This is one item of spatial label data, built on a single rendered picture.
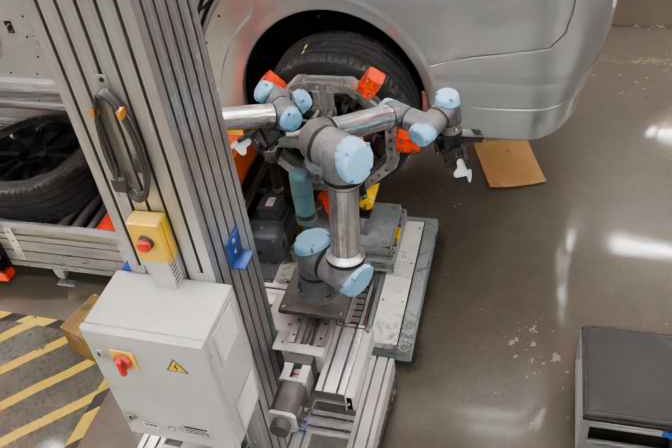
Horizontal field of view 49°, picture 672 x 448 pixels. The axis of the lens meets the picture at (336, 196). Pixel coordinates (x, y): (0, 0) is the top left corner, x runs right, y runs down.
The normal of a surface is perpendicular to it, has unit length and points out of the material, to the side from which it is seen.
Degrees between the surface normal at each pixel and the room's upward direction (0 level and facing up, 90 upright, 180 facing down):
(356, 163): 82
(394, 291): 0
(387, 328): 0
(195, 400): 87
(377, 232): 0
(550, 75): 91
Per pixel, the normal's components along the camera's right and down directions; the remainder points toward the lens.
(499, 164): -0.10, -0.76
